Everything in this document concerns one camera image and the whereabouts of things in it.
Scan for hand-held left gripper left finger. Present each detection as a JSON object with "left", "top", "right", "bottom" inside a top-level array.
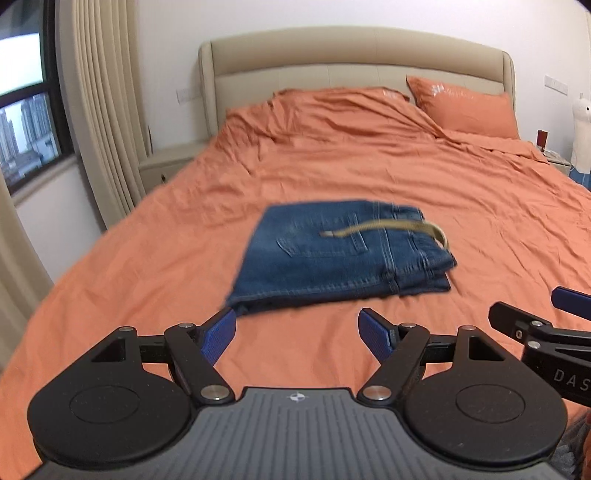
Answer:
[{"left": 87, "top": 307, "right": 238, "bottom": 407}]

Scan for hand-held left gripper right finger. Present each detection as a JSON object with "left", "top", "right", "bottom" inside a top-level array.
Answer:
[{"left": 358, "top": 308, "right": 509, "bottom": 409}]

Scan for dark framed window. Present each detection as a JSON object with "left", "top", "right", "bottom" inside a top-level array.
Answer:
[{"left": 0, "top": 0, "right": 76, "bottom": 197}]

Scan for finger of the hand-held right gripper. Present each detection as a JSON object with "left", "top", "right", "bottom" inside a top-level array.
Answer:
[
  {"left": 551, "top": 285, "right": 591, "bottom": 321},
  {"left": 488, "top": 301, "right": 563, "bottom": 346}
]

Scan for tan belt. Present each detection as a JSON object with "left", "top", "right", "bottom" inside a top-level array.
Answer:
[{"left": 320, "top": 220, "right": 452, "bottom": 253}]

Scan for beige padded headboard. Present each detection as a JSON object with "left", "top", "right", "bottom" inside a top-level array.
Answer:
[{"left": 198, "top": 26, "right": 516, "bottom": 140}]

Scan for person's grey clothing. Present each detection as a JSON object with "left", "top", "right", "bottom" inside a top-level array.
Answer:
[{"left": 549, "top": 408, "right": 591, "bottom": 480}]

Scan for orange bed cover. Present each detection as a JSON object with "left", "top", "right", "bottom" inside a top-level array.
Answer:
[{"left": 0, "top": 87, "right": 591, "bottom": 480}]

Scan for cream nightstand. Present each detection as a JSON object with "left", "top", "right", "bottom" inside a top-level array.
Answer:
[
  {"left": 541, "top": 147, "right": 574, "bottom": 175},
  {"left": 137, "top": 140, "right": 207, "bottom": 195}
]

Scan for blue denim pants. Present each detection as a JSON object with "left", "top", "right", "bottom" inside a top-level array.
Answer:
[{"left": 224, "top": 198, "right": 459, "bottom": 318}]

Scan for orange pillow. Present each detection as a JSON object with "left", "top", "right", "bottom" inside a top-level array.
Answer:
[{"left": 406, "top": 75, "right": 521, "bottom": 140}]

